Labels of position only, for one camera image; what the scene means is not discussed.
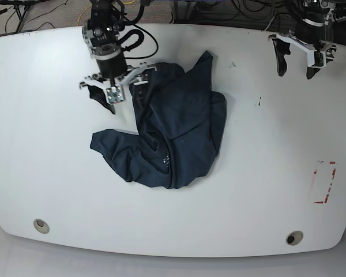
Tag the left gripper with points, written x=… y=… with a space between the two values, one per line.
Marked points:
x=306 y=38

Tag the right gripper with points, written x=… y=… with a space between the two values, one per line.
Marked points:
x=114 y=76

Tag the dark navy t-shirt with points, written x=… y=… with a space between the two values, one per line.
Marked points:
x=179 y=134

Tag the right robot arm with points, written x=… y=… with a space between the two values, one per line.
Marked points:
x=108 y=35

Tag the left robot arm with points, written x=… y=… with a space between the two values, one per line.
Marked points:
x=313 y=19

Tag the red tape rectangle marking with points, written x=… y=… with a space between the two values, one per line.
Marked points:
x=322 y=181

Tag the left table grommet hole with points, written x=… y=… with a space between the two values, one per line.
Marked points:
x=41 y=226

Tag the table grommet hole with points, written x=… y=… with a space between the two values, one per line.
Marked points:
x=294 y=238
x=41 y=226

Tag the right table grommet hole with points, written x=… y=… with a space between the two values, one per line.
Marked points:
x=294 y=238

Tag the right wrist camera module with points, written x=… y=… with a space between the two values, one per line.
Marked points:
x=115 y=94

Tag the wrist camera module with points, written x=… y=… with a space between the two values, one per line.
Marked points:
x=319 y=59
x=115 y=94

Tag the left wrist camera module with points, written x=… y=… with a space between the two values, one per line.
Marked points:
x=319 y=59

